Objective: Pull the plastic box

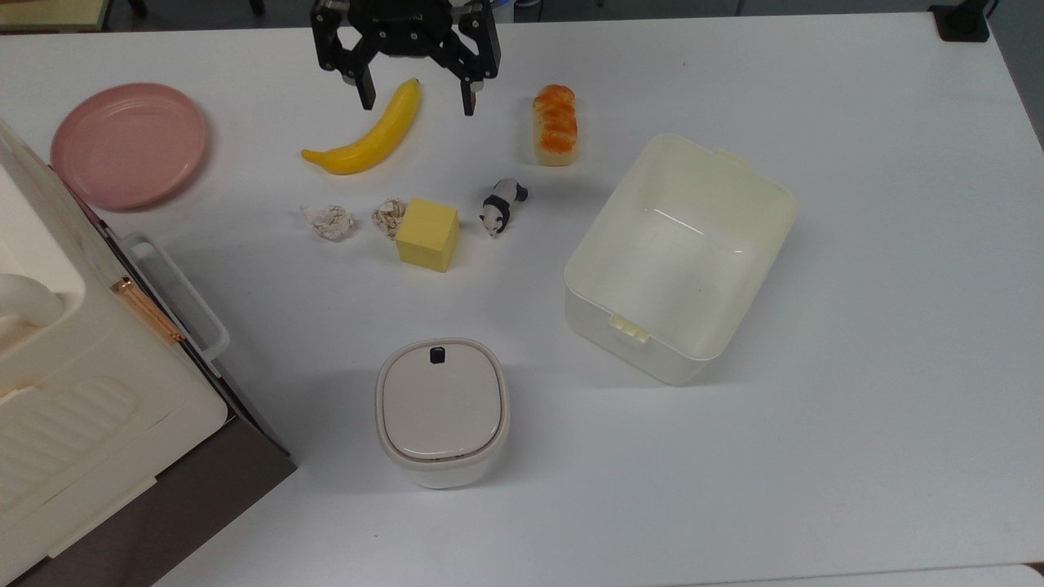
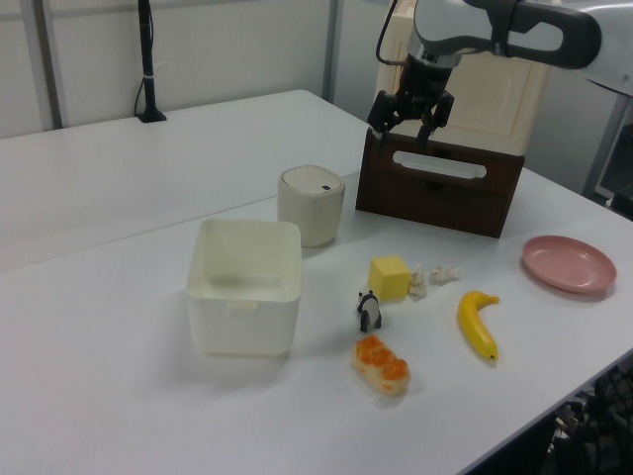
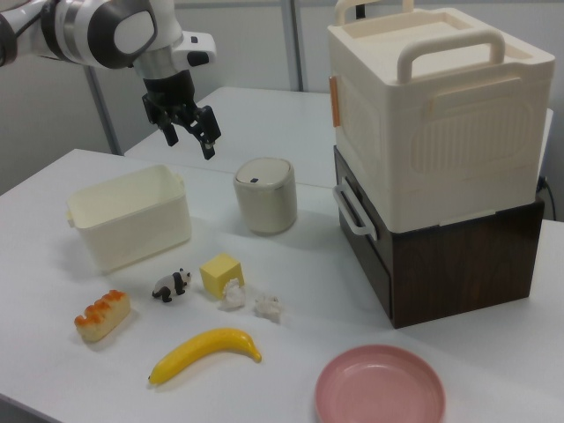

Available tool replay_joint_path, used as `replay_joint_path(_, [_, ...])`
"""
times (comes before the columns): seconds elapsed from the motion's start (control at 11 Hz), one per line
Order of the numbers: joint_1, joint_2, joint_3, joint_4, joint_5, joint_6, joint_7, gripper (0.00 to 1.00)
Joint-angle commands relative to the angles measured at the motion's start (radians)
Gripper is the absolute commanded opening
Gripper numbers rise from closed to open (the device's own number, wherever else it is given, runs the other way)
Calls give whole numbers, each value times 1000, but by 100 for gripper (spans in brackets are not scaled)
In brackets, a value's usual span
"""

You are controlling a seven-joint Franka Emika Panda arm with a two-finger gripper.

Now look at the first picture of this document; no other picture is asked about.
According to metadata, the yellow foam cube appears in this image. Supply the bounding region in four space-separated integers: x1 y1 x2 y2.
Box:
396 198 459 273

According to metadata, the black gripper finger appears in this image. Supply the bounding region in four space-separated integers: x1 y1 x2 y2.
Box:
310 3 378 112
431 2 501 117

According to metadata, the yellow toy banana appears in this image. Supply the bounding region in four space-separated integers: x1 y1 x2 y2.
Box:
301 78 422 175

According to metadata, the small white trash bin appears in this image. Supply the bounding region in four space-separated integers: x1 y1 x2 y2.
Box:
374 338 512 490

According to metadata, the orange glazed toy bread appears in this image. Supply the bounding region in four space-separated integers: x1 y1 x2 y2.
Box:
533 84 579 167

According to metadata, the black camera stand base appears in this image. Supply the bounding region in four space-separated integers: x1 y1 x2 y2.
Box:
928 0 993 43

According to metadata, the white drawer handle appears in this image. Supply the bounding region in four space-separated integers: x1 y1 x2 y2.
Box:
121 232 231 377

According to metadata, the cream translucent plastic box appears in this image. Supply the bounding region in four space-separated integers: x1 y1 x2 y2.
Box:
564 133 798 386

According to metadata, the white crumpled paper ball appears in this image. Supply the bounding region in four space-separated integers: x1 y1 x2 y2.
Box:
300 204 356 243

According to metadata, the yellow wooden desk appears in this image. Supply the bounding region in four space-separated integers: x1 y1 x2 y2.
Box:
0 0 112 33

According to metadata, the pink round plate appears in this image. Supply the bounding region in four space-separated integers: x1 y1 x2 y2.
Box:
51 82 209 211

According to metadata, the beige trash bin lid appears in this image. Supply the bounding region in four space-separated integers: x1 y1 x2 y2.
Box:
382 342 502 459

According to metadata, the tan crumpled paper ball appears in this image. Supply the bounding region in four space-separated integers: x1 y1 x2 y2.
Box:
372 198 408 241

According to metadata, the small toy panda figure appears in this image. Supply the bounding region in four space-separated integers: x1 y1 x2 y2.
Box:
480 179 529 239

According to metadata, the copper metal cabinet latch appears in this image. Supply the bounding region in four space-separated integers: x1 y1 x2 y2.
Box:
110 276 185 346

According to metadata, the cream plastic cabinet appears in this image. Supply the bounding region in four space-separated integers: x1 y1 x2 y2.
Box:
0 118 229 563

